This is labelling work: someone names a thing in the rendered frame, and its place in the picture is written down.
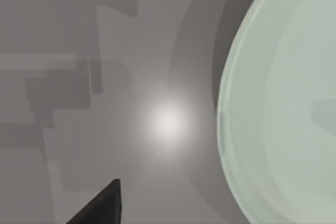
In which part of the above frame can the pale green plate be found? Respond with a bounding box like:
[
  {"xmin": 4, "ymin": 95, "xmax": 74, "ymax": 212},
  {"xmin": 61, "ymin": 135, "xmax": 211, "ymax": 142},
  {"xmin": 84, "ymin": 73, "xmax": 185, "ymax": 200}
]
[{"xmin": 216, "ymin": 0, "xmax": 336, "ymax": 224}]

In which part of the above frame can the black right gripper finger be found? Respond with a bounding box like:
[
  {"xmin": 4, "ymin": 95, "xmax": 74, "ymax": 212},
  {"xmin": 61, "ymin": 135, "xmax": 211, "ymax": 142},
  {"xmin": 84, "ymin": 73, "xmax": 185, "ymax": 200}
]
[{"xmin": 65, "ymin": 178, "xmax": 123, "ymax": 224}]

